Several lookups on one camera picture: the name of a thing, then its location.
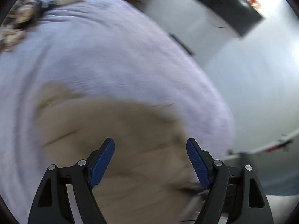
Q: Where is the beige padded jacket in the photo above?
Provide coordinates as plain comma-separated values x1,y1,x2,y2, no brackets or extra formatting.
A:
34,83,199,223

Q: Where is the brown patterned clothes pile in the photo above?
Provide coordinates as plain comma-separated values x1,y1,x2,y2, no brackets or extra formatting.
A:
1,0,41,53

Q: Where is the lavender bed blanket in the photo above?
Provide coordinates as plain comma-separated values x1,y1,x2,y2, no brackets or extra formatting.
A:
1,0,234,223

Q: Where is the wall mounted television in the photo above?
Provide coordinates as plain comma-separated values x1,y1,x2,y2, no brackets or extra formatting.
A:
196,0,263,37

